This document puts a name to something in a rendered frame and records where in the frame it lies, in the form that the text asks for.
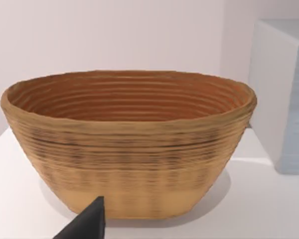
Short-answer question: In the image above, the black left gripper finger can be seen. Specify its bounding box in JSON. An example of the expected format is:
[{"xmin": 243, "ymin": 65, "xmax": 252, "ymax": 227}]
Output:
[{"xmin": 52, "ymin": 196, "xmax": 106, "ymax": 239}]

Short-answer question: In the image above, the brown woven basket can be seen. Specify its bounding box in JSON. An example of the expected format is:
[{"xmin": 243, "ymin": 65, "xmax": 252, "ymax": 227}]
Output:
[{"xmin": 0, "ymin": 70, "xmax": 258, "ymax": 221}]

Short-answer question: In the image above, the pale microwave oven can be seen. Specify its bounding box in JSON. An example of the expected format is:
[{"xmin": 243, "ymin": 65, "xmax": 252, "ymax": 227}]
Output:
[{"xmin": 248, "ymin": 18, "xmax": 299, "ymax": 175}]

